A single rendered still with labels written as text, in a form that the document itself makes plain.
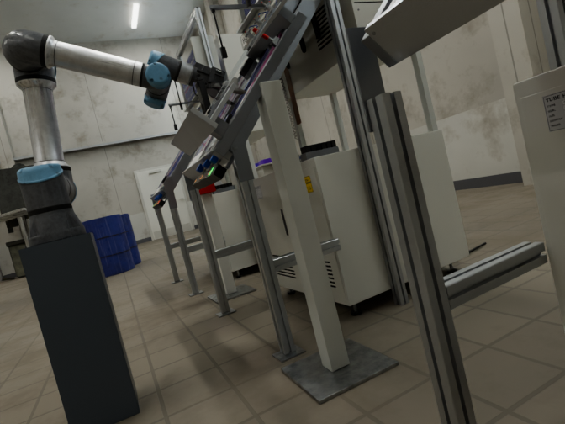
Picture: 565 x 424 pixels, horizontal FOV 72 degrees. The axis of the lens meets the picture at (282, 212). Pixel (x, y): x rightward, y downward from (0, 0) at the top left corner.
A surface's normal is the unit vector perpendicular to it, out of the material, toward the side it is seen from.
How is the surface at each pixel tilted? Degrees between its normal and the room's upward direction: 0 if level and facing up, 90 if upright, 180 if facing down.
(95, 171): 90
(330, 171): 90
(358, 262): 90
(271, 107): 90
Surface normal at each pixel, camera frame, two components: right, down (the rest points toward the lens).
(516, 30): -0.88, 0.25
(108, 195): 0.40, -0.05
